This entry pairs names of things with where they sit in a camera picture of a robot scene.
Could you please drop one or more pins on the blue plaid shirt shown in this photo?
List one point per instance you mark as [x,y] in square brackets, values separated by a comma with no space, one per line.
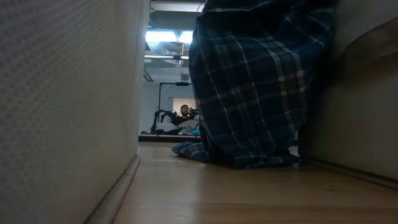
[248,93]

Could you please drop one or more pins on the black background robot arm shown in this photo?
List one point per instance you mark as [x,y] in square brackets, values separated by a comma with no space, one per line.
[161,116]

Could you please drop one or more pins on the person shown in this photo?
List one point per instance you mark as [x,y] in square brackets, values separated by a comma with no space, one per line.
[184,113]

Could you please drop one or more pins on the long ceiling strip light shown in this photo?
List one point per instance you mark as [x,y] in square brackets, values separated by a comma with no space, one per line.
[164,57]

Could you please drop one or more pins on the bright ceiling light panel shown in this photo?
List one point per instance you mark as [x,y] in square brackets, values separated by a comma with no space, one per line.
[168,36]

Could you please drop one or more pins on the beige fabric bin with white garment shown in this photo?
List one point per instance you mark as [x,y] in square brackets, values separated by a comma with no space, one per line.
[68,102]

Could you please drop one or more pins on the beige fabric bin with green garment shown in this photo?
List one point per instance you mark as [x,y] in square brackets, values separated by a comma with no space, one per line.
[357,124]

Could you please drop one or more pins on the grey wall vent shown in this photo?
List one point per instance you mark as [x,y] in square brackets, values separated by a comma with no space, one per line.
[184,77]

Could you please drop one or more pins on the black aluminium table frame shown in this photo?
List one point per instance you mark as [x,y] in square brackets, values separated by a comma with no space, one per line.
[168,138]

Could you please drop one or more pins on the black background robot frame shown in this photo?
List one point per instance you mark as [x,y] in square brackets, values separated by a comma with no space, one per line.
[160,93]

